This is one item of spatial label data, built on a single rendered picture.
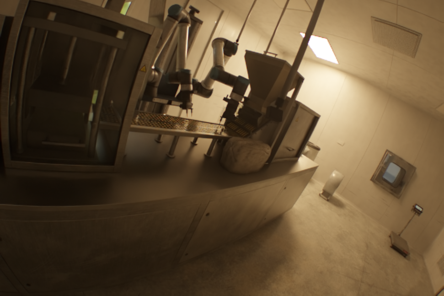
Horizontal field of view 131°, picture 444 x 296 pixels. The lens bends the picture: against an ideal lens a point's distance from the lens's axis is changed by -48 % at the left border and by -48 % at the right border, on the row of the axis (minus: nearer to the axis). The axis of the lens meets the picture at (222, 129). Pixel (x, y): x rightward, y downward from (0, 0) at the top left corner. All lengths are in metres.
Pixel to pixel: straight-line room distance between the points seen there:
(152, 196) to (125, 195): 0.10
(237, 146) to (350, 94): 4.11
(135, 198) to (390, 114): 4.75
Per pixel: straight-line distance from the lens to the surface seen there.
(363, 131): 4.76
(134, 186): 0.74
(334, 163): 4.81
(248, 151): 1.09
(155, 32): 0.64
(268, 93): 1.34
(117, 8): 0.71
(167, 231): 0.93
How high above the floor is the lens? 1.26
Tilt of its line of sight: 14 degrees down
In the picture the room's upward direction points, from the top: 23 degrees clockwise
